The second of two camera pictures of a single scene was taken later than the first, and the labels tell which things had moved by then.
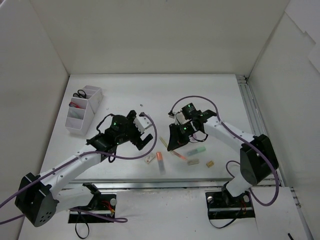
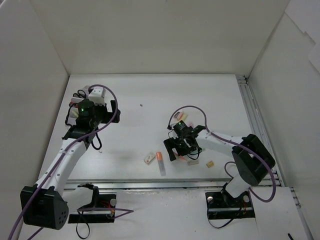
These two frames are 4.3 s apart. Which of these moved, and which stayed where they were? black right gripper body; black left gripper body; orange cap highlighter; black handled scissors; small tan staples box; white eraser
Moved: black right gripper body; black left gripper body
Stayed: white eraser; black handled scissors; small tan staples box; orange cap highlighter
